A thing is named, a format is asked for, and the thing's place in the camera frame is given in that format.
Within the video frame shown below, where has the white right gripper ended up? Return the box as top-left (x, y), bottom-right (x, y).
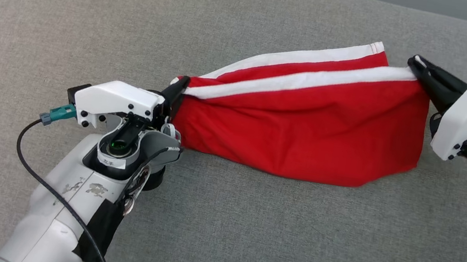
top-left (394, 53), bottom-right (467, 164)

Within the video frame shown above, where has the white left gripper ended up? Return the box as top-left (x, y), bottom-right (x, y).
top-left (71, 61), bottom-right (192, 143)

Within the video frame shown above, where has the red basketball jersey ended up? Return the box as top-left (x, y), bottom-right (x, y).
top-left (159, 14), bottom-right (437, 197)

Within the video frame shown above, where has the teal left cable connector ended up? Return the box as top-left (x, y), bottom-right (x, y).
top-left (38, 100), bottom-right (78, 130)

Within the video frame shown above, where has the thick black left camera cable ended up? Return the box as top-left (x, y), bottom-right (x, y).
top-left (0, 116), bottom-right (132, 262)

